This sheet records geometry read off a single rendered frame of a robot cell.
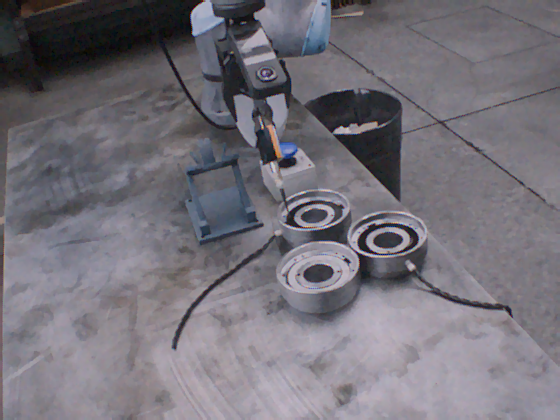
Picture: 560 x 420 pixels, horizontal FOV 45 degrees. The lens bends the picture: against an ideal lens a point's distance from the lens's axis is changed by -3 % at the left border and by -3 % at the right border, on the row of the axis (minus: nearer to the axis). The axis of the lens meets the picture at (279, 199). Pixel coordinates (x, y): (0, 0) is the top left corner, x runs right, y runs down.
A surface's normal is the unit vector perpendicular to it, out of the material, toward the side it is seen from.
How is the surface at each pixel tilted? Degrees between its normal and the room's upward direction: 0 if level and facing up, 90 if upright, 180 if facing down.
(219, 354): 0
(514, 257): 0
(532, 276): 0
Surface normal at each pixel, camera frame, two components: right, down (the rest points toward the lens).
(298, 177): 0.32, 0.46
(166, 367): -0.15, -0.84
